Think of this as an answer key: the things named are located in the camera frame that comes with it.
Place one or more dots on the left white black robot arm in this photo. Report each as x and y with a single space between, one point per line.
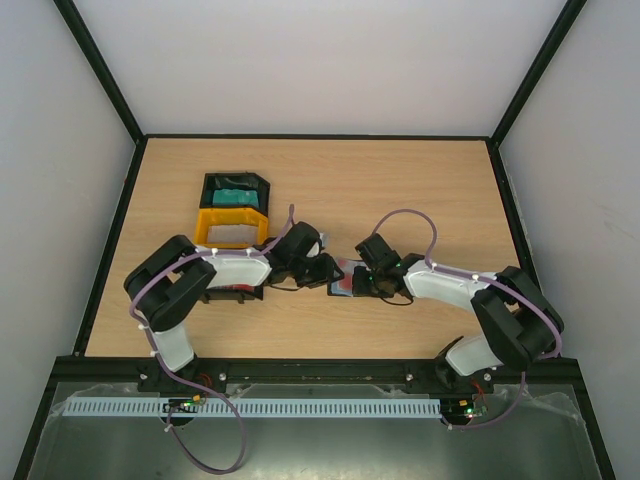
167 285

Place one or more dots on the yellow bin with white cards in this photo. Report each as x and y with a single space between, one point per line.
227 216

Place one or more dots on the red white cards stack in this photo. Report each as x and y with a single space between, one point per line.
238 287

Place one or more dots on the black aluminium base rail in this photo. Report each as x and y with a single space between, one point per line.
417 376

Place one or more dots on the black cage frame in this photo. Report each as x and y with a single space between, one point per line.
78 28

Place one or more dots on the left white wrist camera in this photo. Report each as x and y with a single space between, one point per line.
319 246

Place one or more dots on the black bin with red cards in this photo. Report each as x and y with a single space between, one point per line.
215 294

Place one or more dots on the light blue slotted cable duct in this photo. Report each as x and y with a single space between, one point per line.
262 408

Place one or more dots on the red white credit card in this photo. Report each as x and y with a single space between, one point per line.
345 286

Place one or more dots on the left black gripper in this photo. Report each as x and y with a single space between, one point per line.
324 273

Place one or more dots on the black card holder wallet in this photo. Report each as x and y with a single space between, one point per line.
330 290

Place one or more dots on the teal cards stack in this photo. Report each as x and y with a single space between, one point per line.
235 197

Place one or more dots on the black bin with teal cards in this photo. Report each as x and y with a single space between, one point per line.
235 180

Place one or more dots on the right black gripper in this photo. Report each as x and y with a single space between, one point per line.
363 280

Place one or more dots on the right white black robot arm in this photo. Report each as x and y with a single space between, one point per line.
518 324

